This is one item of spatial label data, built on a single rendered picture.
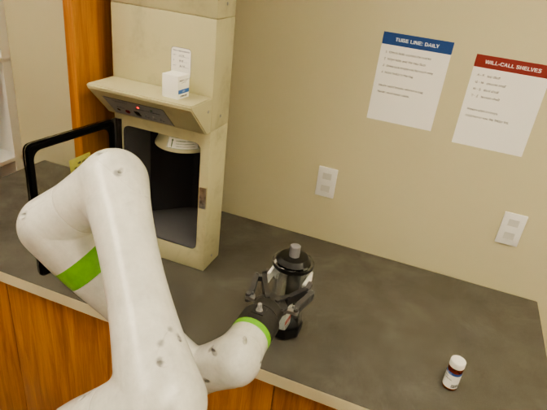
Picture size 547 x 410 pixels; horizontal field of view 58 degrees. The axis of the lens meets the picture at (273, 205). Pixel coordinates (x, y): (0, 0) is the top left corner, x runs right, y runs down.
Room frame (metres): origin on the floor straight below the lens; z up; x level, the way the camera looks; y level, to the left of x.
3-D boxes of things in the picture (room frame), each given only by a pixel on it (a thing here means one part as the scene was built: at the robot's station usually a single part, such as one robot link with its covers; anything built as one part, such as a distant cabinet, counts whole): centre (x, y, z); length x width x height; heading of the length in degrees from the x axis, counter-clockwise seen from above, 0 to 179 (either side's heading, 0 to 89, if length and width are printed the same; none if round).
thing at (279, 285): (1.09, -0.07, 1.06); 0.11 x 0.11 x 0.21
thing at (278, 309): (0.94, -0.02, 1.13); 0.09 x 0.08 x 0.07; 162
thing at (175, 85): (1.28, 0.29, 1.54); 0.05 x 0.05 x 0.06; 68
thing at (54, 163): (1.25, 0.56, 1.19); 0.30 x 0.01 x 0.40; 155
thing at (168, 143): (1.45, 0.30, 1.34); 0.18 x 0.18 x 0.05
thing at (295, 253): (1.09, -0.07, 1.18); 0.09 x 0.09 x 0.07
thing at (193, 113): (1.30, 0.37, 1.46); 0.32 x 0.11 x 0.10; 72
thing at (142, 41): (1.48, 0.31, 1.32); 0.32 x 0.25 x 0.77; 72
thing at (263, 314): (0.87, 0.00, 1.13); 0.09 x 0.06 x 0.12; 72
